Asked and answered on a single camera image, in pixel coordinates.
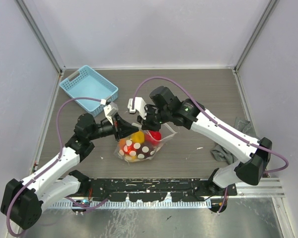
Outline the dark red plum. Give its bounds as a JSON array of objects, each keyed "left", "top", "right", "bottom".
[{"left": 137, "top": 143, "right": 155, "bottom": 160}]

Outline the light blue cable duct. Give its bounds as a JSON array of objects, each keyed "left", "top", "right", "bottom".
[{"left": 49, "top": 197, "right": 211, "bottom": 209}]

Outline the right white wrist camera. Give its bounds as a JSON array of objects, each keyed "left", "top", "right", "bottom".
[{"left": 127, "top": 97, "right": 147, "bottom": 119}]

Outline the grey cloth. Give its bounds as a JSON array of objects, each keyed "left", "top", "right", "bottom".
[{"left": 210, "top": 117, "right": 261, "bottom": 164}]

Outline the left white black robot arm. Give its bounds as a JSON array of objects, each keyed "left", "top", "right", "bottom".
[{"left": 0, "top": 113, "right": 139, "bottom": 237}]

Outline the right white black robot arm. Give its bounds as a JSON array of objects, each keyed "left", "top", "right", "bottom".
[{"left": 128, "top": 86, "right": 272, "bottom": 195}]

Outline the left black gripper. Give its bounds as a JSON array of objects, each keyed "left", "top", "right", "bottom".
[{"left": 87, "top": 112, "right": 138, "bottom": 141}]

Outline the light blue plastic basket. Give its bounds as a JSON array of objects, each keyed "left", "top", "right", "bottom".
[{"left": 59, "top": 64, "right": 120, "bottom": 118}]

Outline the red pear shaped fruit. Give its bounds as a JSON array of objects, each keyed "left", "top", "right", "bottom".
[{"left": 123, "top": 140, "right": 141, "bottom": 156}]

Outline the orange tangerine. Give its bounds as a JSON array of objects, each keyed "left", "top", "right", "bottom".
[{"left": 118, "top": 138, "right": 126, "bottom": 149}]

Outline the yellow lemon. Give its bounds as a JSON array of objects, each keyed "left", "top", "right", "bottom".
[{"left": 131, "top": 131, "right": 145, "bottom": 144}]

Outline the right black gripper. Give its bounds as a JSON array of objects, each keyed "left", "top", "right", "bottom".
[{"left": 137, "top": 104, "right": 171, "bottom": 131}]

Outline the red apple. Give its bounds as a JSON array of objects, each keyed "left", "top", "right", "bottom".
[{"left": 149, "top": 130, "right": 162, "bottom": 143}]

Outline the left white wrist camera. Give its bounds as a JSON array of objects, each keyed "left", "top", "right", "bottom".
[{"left": 100, "top": 99, "right": 118, "bottom": 125}]

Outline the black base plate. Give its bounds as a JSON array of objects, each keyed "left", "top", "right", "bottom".
[{"left": 77, "top": 178, "right": 224, "bottom": 202}]

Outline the clear zip top bag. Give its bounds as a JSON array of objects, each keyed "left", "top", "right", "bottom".
[{"left": 114, "top": 123, "right": 177, "bottom": 163}]

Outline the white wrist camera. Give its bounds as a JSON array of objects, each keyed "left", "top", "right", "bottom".
[
  {"left": 127, "top": 97, "right": 147, "bottom": 119},
  {"left": 100, "top": 99, "right": 118, "bottom": 125}
]

